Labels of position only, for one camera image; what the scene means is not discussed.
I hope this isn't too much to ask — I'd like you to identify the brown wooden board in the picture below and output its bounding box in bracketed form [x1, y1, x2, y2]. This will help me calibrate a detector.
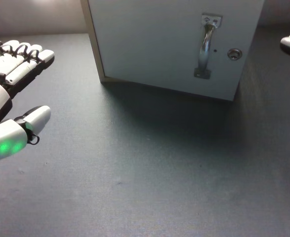
[87, 0, 264, 101]

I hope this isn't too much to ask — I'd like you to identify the round metal lock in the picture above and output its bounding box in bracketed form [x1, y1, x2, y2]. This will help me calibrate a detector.
[227, 48, 243, 61]

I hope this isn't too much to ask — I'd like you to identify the light wooden box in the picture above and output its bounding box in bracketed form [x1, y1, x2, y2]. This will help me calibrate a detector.
[80, 0, 236, 102]

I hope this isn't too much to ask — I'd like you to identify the grey table cloth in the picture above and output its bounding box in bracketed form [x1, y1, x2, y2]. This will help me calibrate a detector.
[0, 26, 290, 237]

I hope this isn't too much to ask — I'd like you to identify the chrome door handle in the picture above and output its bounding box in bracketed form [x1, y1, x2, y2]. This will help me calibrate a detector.
[193, 13, 223, 80]

